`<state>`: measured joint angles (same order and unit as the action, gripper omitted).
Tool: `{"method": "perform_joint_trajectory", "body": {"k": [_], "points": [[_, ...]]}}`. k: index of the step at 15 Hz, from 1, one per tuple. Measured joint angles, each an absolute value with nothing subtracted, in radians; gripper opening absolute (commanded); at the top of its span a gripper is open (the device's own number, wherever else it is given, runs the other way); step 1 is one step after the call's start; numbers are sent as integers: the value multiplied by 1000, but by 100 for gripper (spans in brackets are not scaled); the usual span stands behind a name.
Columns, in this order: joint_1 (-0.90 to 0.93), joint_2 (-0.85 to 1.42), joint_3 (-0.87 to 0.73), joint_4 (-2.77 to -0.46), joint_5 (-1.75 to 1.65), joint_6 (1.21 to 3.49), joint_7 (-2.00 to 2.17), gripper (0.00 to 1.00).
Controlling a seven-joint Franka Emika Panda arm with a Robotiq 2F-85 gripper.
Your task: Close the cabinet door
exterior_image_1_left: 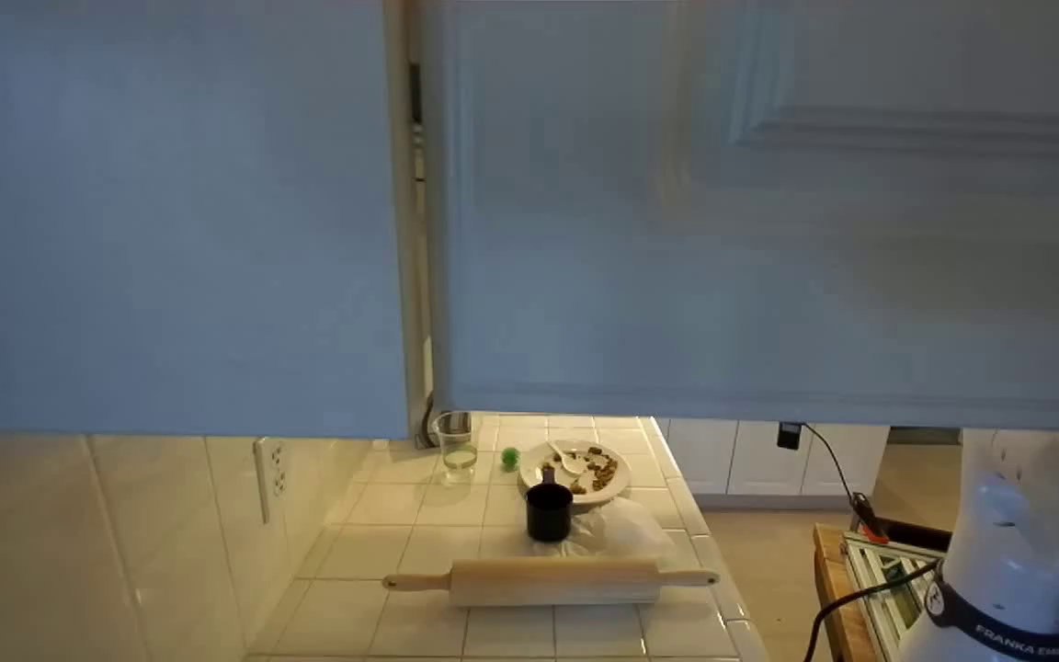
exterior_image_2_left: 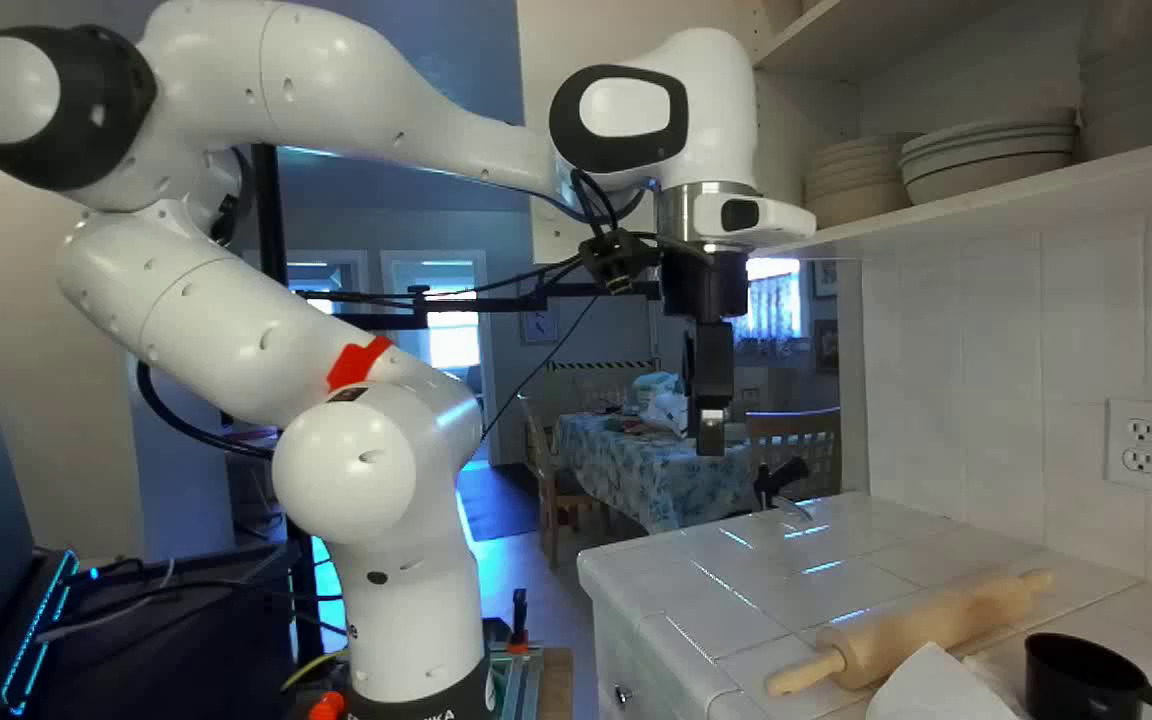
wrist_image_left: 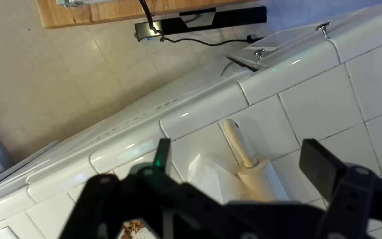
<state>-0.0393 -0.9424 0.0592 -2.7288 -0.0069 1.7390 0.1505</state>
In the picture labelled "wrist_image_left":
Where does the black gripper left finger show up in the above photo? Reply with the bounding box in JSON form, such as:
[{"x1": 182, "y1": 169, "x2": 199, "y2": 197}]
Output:
[{"x1": 152, "y1": 138, "x2": 171, "y2": 173}]

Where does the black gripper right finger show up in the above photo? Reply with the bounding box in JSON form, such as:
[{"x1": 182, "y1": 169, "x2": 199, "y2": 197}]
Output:
[{"x1": 298, "y1": 138, "x2": 347, "y2": 203}]

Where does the wooden rolling pin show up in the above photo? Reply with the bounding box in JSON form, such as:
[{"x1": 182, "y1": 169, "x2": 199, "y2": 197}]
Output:
[{"x1": 221, "y1": 118, "x2": 289, "y2": 202}]

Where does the black cable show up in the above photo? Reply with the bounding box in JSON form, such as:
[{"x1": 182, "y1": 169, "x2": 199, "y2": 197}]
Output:
[{"x1": 138, "y1": 0, "x2": 263, "y2": 48}]

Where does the black camera bar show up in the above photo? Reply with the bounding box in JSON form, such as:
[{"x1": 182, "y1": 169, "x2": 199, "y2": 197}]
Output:
[{"x1": 134, "y1": 6, "x2": 267, "y2": 41}]

